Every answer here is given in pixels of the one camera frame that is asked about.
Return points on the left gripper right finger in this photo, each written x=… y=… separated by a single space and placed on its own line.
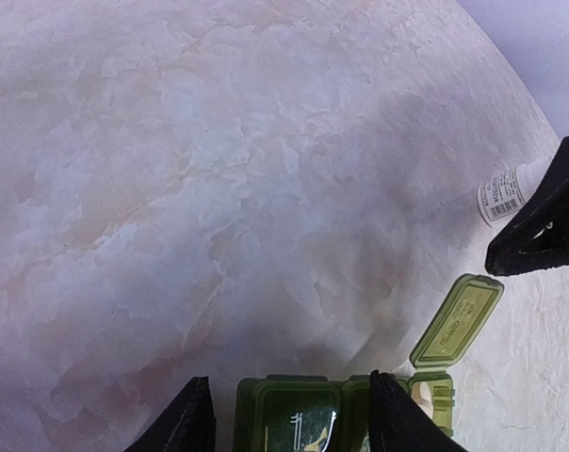
x=397 y=424

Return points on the small white pill bottle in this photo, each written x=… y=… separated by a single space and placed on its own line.
x=503 y=196

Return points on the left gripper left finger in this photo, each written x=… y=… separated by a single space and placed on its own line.
x=188 y=423

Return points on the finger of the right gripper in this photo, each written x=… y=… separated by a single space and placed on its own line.
x=537 y=237

